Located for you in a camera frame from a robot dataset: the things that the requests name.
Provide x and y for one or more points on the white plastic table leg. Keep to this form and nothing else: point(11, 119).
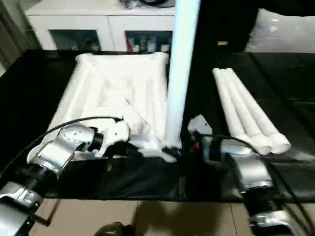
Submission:
point(231, 105)
point(243, 105)
point(179, 73)
point(253, 103)

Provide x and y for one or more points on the white plastic table top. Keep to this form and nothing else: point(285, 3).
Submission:
point(108, 88)

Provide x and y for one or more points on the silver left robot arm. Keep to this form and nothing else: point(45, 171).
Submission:
point(59, 152)

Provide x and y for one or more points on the black robot foot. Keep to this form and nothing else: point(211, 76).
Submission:
point(114, 230)

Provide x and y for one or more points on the black table mat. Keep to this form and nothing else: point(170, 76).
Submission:
point(29, 98)

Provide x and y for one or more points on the small yellow label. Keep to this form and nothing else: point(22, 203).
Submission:
point(222, 43)

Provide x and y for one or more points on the white glass-door cabinet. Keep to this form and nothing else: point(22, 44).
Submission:
point(98, 22)

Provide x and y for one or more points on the black tall cabinet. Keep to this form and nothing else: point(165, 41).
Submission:
point(221, 19)

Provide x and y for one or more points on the light grey cushion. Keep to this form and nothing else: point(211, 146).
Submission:
point(285, 34)

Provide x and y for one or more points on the grey carry case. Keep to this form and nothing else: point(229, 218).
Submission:
point(147, 3)

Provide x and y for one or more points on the grey curtain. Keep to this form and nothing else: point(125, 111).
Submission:
point(7, 39)

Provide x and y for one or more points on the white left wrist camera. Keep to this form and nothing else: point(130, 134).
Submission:
point(115, 132)

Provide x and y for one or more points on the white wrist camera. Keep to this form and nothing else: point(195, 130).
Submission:
point(115, 132)
point(199, 125)

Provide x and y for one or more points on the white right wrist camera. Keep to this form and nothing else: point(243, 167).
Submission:
point(199, 125)

